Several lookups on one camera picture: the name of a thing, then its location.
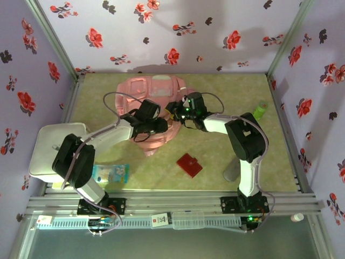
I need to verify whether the pink school backpack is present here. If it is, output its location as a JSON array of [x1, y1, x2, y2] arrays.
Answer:
[[115, 74, 196, 157]]

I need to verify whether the red wallet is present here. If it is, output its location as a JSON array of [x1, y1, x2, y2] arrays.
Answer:
[[176, 153, 203, 179]]

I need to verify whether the grey pencil case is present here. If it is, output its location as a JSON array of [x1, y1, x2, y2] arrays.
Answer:
[[223, 158, 241, 183]]

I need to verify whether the blue tissue pack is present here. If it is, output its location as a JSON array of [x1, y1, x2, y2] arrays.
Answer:
[[93, 163, 130, 185]]

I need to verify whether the green bottle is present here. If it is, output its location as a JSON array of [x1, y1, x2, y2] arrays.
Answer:
[[252, 100, 270, 121]]

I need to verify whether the white label card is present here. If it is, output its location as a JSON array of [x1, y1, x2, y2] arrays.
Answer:
[[150, 212, 173, 229]]

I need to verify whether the clear plastic box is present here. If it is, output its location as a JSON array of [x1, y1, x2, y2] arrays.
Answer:
[[172, 212, 205, 230]]

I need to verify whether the small white red box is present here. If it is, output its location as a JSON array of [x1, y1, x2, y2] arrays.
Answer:
[[36, 215, 54, 227]]

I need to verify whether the left arm lavender cable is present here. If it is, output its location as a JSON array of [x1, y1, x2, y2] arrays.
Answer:
[[61, 92, 143, 237]]

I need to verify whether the arm lavender cable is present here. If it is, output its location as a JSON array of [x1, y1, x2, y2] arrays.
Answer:
[[61, 92, 143, 237], [201, 92, 276, 234]]

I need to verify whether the long aluminium mounting rail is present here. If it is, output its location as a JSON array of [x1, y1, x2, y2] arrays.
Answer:
[[25, 190, 326, 216]]

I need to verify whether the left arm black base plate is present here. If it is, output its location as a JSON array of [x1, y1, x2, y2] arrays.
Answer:
[[77, 196, 127, 216]]

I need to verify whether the aluminium side rail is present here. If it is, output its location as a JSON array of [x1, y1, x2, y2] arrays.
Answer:
[[266, 74, 316, 194]]

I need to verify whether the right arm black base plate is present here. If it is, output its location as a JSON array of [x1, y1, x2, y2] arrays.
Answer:
[[220, 196, 270, 214]]

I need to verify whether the white slotted cable duct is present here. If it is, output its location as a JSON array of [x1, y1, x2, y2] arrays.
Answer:
[[36, 217, 242, 230]]

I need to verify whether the controller board with wires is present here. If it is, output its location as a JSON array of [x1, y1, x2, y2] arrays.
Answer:
[[87, 217, 114, 228], [240, 215, 264, 225]]

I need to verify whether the aluminium frame post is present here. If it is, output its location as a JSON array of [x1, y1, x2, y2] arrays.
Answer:
[[266, 0, 318, 78], [24, 0, 81, 81]]

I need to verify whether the right arm lavender cable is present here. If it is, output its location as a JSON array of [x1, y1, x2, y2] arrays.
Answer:
[[201, 92, 276, 234]]

